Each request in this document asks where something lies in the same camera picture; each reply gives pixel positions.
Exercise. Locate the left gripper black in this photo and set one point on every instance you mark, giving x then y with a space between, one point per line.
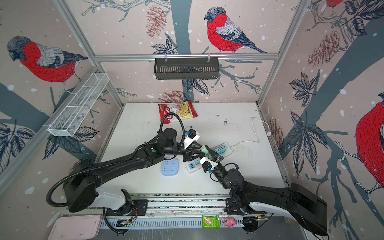
190 155

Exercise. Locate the teal charger plug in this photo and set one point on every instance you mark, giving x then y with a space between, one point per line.
197 161
223 150

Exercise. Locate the light green charger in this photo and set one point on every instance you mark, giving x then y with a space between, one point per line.
204 150

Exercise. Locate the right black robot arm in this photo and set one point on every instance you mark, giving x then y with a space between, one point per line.
294 202

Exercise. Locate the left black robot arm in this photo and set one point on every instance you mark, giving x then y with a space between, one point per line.
78 190

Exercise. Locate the long white power strip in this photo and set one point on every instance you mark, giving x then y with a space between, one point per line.
191 167

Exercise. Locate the red chips bag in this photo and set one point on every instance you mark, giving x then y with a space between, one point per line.
184 110

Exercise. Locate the pink pig toy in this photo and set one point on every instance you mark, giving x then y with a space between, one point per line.
229 222

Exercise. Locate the green snack packet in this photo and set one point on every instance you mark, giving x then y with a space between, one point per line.
210 222

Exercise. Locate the pink tray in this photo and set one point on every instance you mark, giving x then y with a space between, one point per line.
76 228

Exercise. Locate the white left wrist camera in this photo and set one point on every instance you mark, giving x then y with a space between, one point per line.
190 136

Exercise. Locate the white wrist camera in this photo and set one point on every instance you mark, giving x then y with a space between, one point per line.
190 136
207 165

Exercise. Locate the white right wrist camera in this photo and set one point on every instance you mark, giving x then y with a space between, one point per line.
207 165

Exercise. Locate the black wall basket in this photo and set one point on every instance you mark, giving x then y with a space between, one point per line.
186 69

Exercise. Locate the white wire shelf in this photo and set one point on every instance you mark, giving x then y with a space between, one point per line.
71 117

